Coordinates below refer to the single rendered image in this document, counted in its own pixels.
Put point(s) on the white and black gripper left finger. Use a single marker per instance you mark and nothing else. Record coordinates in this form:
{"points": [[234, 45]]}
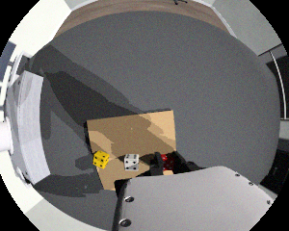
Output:
{"points": [[156, 168]]}

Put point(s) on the tan square mat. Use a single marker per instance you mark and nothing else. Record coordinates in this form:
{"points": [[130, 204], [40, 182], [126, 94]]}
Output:
{"points": [[142, 134]]}

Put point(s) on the white die with black pips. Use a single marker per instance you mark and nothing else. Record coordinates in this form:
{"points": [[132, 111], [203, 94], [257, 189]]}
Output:
{"points": [[131, 162]]}

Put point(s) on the red die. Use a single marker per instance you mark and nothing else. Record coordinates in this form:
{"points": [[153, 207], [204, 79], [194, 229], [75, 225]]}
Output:
{"points": [[168, 161]]}

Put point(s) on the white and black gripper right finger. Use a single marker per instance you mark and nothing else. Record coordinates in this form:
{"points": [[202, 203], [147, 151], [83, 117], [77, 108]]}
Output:
{"points": [[181, 166]]}

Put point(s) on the yellow die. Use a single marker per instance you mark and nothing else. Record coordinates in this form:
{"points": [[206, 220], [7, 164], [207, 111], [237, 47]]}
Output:
{"points": [[100, 159]]}

